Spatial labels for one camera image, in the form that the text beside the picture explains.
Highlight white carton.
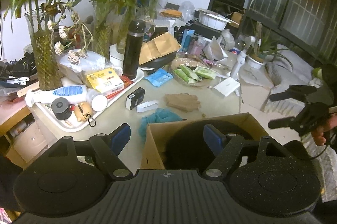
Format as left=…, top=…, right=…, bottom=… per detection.
left=168, top=19, right=185, bottom=35

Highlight white plastic tray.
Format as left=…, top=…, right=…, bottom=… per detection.
left=34, top=66, right=145, bottom=133

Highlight black thermos bottle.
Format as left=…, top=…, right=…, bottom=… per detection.
left=122, top=19, right=146, bottom=80

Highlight white folded paper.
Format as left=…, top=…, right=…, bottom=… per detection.
left=204, top=36, right=229, bottom=61

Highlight black cable clutter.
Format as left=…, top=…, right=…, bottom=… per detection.
left=0, top=52, right=36, bottom=88

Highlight white flat box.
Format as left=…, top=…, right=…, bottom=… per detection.
left=212, top=76, right=241, bottom=98

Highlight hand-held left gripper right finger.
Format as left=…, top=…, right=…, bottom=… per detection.
left=202, top=123, right=298, bottom=179

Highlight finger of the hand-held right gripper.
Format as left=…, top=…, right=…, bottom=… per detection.
left=269, top=85, right=318, bottom=102
left=268, top=116, right=299, bottom=130

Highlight black flat box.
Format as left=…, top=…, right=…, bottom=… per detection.
left=195, top=22, right=224, bottom=35

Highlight white food container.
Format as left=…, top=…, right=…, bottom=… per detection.
left=197, top=8, right=232, bottom=30

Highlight large glass vase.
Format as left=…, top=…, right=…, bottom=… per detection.
left=24, top=10, right=64, bottom=91

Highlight person's right hand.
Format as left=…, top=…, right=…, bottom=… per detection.
left=312, top=114, right=337, bottom=147

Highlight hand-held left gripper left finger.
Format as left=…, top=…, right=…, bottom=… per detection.
left=51, top=123, right=132, bottom=179

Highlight potted plant white pot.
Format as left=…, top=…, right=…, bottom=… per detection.
left=246, top=21, right=294, bottom=72

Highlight brown cardboard piece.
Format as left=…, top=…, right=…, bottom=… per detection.
left=230, top=12, right=244, bottom=28

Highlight slim glass vase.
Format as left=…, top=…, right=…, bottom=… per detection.
left=116, top=7, right=137, bottom=53

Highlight blue wet wipe packet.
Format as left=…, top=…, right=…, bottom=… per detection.
left=143, top=68, right=174, bottom=87

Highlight wooden cabinet with drawer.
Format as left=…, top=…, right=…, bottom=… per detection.
left=0, top=98, right=49, bottom=169

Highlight black zip case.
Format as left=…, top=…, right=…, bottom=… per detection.
left=139, top=50, right=181, bottom=69

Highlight clear plastic bag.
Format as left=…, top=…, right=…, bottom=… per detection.
left=179, top=0, right=197, bottom=21

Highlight teal cloth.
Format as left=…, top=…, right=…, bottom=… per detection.
left=138, top=108, right=183, bottom=139

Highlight black garment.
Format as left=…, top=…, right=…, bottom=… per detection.
left=0, top=156, right=24, bottom=203

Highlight white handheld fan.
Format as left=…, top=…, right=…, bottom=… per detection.
left=230, top=36, right=261, bottom=80

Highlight white round jar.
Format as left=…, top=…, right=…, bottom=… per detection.
left=86, top=89, right=108, bottom=112

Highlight brown paper envelope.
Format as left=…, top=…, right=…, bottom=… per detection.
left=138, top=32, right=182, bottom=65

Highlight tall black carton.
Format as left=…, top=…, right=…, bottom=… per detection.
left=174, top=26, right=186, bottom=42

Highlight pink pump bottle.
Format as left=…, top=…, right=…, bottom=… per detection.
left=190, top=37, right=207, bottom=55

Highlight black round soft hat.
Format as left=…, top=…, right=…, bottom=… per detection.
left=163, top=120, right=253, bottom=169

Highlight dark glass window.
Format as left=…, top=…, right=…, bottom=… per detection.
left=237, top=0, right=337, bottom=61

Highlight dried white flowers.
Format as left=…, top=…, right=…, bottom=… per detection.
left=39, top=2, right=94, bottom=65

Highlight white spray bottle blue label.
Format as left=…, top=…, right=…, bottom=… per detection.
left=25, top=85, right=88, bottom=108

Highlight yellow medicine box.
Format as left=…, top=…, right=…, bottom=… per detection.
left=86, top=68, right=125, bottom=95

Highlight white plastic bag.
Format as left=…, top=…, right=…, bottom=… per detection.
left=56, top=52, right=112, bottom=74

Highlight small black box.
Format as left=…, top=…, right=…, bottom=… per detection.
left=126, top=87, right=146, bottom=110

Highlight medium glass vase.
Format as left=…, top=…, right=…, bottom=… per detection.
left=92, top=2, right=114, bottom=59

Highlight light blue carton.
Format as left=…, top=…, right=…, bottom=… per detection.
left=182, top=29, right=195, bottom=51

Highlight white strap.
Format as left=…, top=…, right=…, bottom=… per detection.
left=136, top=100, right=160, bottom=113

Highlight clear glass dish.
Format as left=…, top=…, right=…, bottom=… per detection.
left=171, top=57, right=219, bottom=88

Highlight tan bear keychain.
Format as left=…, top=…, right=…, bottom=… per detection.
left=73, top=102, right=97, bottom=127

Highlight orange pouch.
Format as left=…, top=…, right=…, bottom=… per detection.
left=160, top=9, right=183, bottom=18

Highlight green wet wipe packet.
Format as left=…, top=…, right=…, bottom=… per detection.
left=180, top=64, right=201, bottom=80
left=194, top=66, right=216, bottom=80
left=174, top=69, right=197, bottom=85

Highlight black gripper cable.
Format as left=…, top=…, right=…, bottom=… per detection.
left=303, top=135, right=332, bottom=161

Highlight brown cardboard box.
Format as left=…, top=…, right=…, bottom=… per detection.
left=140, top=113, right=270, bottom=170

